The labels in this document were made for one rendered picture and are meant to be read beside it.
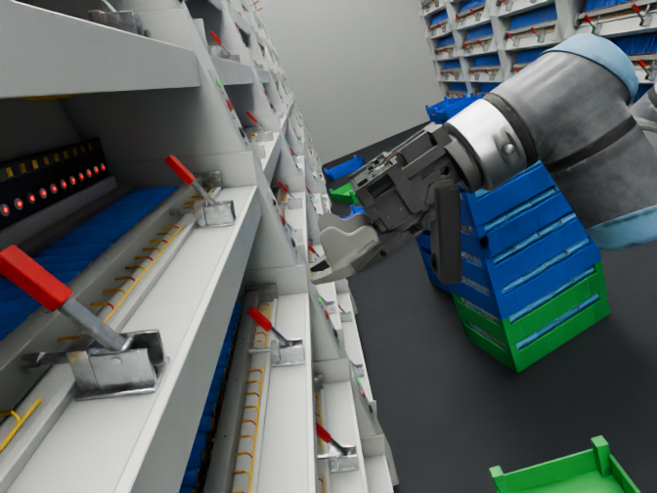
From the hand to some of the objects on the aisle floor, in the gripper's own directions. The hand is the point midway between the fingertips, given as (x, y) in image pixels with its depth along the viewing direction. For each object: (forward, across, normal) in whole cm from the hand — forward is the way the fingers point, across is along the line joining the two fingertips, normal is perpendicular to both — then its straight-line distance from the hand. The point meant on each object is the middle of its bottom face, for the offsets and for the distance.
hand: (324, 274), depth 51 cm
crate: (-7, +6, +62) cm, 63 cm away
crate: (-25, -50, +66) cm, 86 cm away
